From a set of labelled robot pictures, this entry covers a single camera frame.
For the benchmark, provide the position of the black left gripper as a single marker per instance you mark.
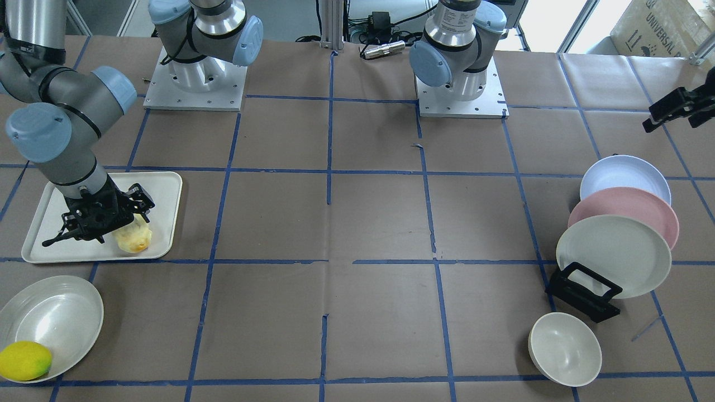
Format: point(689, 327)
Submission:
point(673, 106)

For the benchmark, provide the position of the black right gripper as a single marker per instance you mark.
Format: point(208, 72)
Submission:
point(113, 200)

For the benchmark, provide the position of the yellow bread loaf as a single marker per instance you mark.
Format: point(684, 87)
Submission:
point(134, 237)

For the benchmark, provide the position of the blue plate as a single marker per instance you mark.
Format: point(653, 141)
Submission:
point(624, 170)

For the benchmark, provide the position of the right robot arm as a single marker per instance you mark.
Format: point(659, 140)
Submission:
point(66, 111)

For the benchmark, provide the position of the pink plate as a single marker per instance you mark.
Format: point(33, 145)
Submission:
point(634, 203)

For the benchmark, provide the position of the cream plate in rack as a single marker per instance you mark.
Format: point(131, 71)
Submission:
point(625, 251)

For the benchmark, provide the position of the black plate rack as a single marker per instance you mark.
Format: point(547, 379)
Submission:
point(584, 293)

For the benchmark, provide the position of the white rectangular tray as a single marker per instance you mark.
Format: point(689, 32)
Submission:
point(164, 187)

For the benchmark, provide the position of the cardboard box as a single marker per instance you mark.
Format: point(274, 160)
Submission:
point(663, 28)

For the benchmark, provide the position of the white shallow dish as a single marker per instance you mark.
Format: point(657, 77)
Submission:
point(63, 313)

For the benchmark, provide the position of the yellow lemon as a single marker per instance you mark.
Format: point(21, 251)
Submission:
point(25, 361)

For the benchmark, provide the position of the cream bowl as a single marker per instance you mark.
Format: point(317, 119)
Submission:
point(564, 349)

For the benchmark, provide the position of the silver metal cylinder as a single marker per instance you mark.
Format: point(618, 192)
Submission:
point(382, 50)

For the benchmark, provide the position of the black power adapter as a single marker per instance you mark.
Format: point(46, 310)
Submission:
point(379, 22)

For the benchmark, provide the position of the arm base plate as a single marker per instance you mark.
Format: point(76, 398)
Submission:
point(208, 85)
point(477, 95)

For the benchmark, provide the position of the aluminium frame post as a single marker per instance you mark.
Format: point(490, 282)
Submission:
point(332, 24)

